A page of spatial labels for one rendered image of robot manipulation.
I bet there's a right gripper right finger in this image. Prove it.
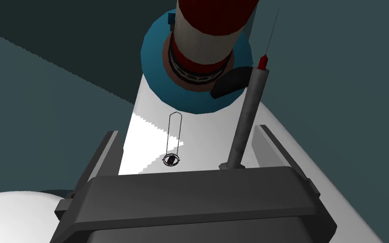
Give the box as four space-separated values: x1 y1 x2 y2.
251 124 321 197

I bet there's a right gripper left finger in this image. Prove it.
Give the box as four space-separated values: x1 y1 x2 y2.
70 130 124 199

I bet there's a grey syringe with red hub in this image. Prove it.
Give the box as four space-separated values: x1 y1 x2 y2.
219 9 280 170

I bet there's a black flat block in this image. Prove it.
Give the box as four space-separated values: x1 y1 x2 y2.
209 66 254 100

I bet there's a blue round plate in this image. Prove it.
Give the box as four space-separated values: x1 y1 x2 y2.
140 8 254 115

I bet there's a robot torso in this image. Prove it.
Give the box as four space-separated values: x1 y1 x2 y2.
0 190 71 243

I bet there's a red and white cylinder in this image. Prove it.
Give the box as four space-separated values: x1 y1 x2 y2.
162 0 260 93

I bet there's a thin chain necklace with pendant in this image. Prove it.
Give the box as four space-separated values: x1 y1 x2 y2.
162 111 184 167

